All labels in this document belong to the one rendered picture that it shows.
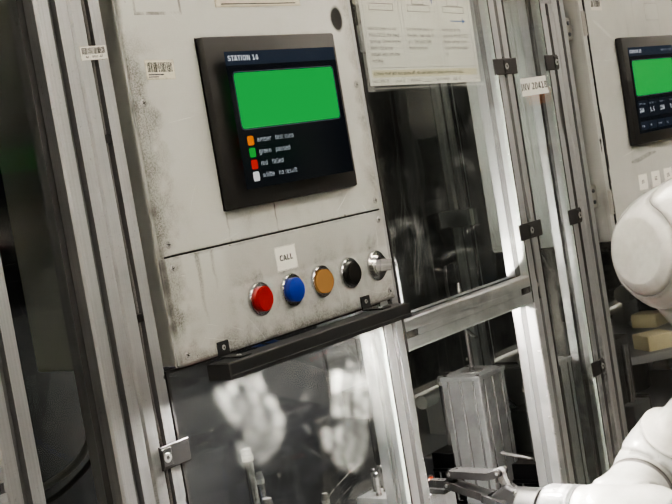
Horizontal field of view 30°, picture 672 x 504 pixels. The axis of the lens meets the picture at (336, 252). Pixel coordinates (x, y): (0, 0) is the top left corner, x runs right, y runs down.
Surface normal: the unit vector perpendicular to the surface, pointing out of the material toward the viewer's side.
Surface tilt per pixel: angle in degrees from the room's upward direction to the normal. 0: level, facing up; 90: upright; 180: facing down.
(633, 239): 84
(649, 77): 90
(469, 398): 90
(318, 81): 90
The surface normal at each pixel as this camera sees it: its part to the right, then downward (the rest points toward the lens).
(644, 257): -0.86, 0.07
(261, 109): 0.79, -0.08
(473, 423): -0.59, 0.15
